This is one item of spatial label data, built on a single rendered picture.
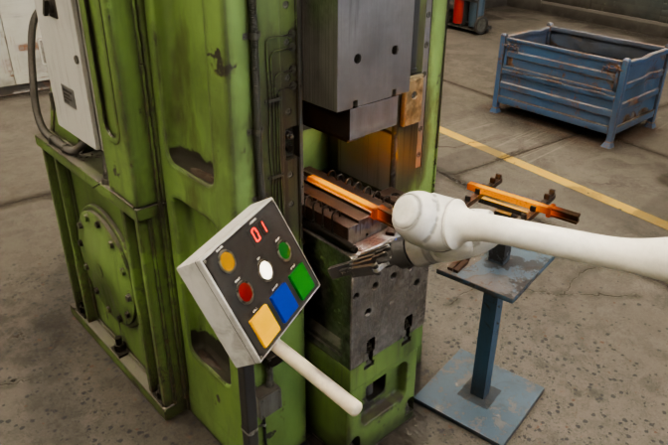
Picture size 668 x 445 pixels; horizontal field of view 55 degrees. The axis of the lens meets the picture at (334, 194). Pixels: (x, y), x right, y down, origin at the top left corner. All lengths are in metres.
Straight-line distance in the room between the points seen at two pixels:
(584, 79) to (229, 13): 4.26
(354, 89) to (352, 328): 0.78
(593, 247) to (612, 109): 4.26
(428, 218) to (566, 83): 4.51
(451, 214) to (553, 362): 1.94
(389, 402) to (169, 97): 1.39
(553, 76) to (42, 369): 4.38
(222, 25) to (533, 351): 2.13
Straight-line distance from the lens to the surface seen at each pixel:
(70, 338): 3.33
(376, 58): 1.85
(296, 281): 1.67
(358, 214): 2.05
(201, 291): 1.49
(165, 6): 2.02
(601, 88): 5.56
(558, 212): 2.28
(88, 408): 2.94
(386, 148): 2.27
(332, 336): 2.27
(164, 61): 2.05
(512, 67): 5.95
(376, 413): 2.54
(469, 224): 1.26
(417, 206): 1.25
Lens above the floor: 1.96
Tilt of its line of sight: 27 degrees down
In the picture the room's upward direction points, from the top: straight up
